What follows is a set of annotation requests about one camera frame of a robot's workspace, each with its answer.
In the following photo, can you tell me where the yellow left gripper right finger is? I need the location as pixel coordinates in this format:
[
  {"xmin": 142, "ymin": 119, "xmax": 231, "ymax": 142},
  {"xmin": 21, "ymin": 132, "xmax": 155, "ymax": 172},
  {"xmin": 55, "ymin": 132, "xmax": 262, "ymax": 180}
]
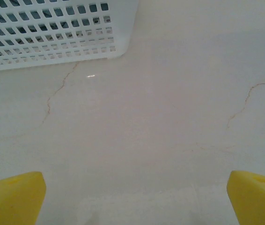
[{"xmin": 226, "ymin": 170, "xmax": 265, "ymax": 225}]

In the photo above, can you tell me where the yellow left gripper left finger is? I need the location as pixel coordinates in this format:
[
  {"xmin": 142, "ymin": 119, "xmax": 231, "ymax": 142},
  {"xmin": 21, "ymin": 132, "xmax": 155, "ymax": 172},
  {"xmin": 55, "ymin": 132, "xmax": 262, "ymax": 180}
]
[{"xmin": 0, "ymin": 171, "xmax": 47, "ymax": 225}]

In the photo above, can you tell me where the white perforated plastic basket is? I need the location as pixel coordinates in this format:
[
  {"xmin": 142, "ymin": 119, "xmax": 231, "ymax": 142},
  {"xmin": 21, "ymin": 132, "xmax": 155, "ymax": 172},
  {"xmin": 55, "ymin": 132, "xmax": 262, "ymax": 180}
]
[{"xmin": 0, "ymin": 0, "xmax": 140, "ymax": 73}]

